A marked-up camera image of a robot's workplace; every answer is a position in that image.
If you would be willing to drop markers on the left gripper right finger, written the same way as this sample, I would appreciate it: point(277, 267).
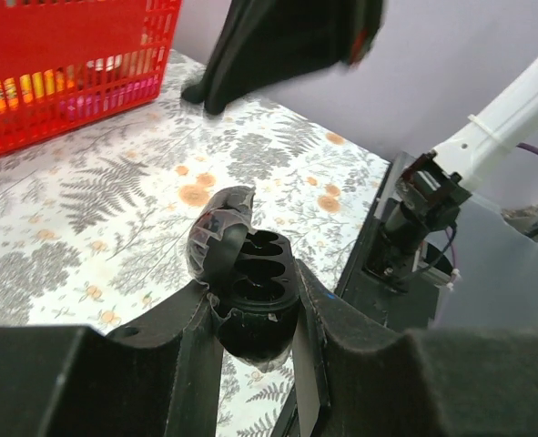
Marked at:
point(432, 378)

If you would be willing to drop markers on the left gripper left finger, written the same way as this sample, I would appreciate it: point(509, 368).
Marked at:
point(157, 375)

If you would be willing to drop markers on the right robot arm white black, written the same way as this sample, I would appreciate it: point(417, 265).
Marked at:
point(469, 150)

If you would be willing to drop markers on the red plastic shopping basket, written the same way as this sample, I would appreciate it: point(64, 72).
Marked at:
point(65, 64)

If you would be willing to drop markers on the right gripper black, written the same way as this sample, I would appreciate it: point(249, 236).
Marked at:
point(263, 43)

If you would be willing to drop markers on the black earbud charging case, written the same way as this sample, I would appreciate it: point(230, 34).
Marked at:
point(250, 279)

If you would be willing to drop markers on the floral table cloth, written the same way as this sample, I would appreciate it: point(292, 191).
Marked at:
point(93, 224)

